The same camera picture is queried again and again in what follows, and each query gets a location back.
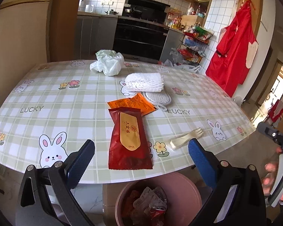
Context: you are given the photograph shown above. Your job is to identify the crushed red soda can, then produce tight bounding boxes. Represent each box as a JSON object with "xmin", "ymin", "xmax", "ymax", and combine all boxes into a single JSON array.
[{"xmin": 149, "ymin": 206, "xmax": 167, "ymax": 226}]

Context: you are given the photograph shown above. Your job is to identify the orange sachet packet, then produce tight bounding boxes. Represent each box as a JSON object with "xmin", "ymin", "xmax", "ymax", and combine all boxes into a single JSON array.
[{"xmin": 107, "ymin": 93, "xmax": 156, "ymax": 116}]

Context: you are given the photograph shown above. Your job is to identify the white plastic bag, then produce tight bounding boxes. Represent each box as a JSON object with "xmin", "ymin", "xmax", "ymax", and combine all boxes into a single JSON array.
[{"xmin": 89, "ymin": 50, "xmax": 125, "ymax": 76}]

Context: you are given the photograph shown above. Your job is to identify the white foam net roll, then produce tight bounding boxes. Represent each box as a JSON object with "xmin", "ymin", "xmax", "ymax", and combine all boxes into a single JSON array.
[{"xmin": 125, "ymin": 73, "xmax": 164, "ymax": 92}]

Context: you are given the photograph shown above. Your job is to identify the clear plastic bottle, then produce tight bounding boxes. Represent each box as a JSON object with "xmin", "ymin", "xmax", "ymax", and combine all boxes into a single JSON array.
[{"xmin": 133, "ymin": 186, "xmax": 168, "ymax": 211}]

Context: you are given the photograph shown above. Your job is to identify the person right hand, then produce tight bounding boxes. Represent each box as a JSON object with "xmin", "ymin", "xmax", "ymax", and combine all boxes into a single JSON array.
[{"xmin": 262, "ymin": 161, "xmax": 283, "ymax": 205}]

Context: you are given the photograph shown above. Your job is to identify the dark red snack packet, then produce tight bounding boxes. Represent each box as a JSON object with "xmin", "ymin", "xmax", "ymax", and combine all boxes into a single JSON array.
[{"xmin": 108, "ymin": 107, "xmax": 153, "ymax": 170}]

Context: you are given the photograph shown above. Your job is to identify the white plastic spork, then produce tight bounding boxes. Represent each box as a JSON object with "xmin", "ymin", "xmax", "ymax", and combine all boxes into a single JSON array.
[{"xmin": 170, "ymin": 128, "xmax": 203, "ymax": 150}]

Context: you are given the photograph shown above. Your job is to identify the red hanging apron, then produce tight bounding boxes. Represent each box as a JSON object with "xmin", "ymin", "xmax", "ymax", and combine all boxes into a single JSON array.
[{"xmin": 205, "ymin": 0, "xmax": 259, "ymax": 97}]

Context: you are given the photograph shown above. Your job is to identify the white green shopping bag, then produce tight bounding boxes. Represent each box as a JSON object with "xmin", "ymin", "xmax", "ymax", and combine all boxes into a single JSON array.
[{"xmin": 162, "ymin": 59, "xmax": 201, "ymax": 73}]

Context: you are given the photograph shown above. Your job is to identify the grey lower cabinets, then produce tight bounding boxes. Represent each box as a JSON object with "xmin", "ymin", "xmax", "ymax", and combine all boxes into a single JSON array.
[{"xmin": 74, "ymin": 15, "xmax": 118, "ymax": 60}]

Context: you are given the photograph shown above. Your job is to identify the cream refrigerator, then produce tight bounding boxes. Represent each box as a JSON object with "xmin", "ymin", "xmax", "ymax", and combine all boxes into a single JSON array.
[{"xmin": 0, "ymin": 0, "xmax": 50, "ymax": 107}]

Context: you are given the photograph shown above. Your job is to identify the black oven range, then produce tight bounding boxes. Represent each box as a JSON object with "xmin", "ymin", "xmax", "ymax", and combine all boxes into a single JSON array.
[{"xmin": 113, "ymin": 0, "xmax": 170, "ymax": 60}]

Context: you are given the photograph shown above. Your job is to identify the white electric kettle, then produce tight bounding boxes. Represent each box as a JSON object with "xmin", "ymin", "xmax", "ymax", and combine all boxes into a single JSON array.
[{"xmin": 85, "ymin": 4, "xmax": 94, "ymax": 13}]

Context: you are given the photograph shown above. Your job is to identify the black wok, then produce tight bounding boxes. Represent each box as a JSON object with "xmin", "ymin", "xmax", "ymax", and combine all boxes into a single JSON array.
[{"xmin": 123, "ymin": 8, "xmax": 142, "ymax": 17}]

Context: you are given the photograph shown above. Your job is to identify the wire storage rack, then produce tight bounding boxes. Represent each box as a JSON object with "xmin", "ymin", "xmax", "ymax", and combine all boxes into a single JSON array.
[{"xmin": 177, "ymin": 22, "xmax": 215, "ymax": 64}]

